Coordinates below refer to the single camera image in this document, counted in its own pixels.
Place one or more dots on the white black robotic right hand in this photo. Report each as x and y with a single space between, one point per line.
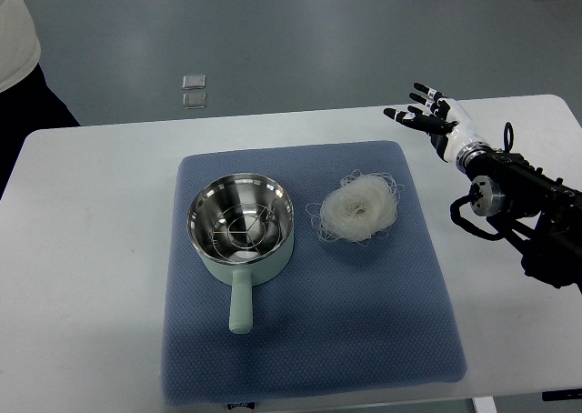
451 129

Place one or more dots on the white vermicelli noodle nest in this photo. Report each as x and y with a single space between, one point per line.
363 207

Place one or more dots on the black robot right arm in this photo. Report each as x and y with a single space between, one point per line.
538 216

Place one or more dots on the mint green steel pot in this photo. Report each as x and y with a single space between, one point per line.
243 228

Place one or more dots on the blue textured cloth mat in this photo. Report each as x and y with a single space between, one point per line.
340 317

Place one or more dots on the upper metal floor plate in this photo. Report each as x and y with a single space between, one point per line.
194 81

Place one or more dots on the metal floor plate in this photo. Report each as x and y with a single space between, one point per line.
194 81
194 100

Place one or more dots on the lower metal floor plate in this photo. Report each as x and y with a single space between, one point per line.
194 100

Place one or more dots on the white table leg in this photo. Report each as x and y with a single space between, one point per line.
484 405

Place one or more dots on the person in white shirt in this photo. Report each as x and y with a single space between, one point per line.
26 99

